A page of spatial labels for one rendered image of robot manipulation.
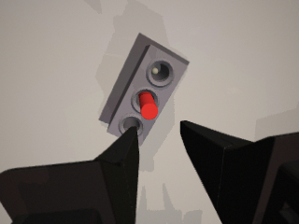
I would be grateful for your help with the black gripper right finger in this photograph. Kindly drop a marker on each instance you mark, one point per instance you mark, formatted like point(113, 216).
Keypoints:
point(237, 174)

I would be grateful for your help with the red peg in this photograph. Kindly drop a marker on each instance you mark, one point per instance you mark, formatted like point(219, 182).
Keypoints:
point(148, 107)

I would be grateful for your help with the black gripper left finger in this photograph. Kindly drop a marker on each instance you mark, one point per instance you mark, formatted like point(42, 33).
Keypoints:
point(107, 183)

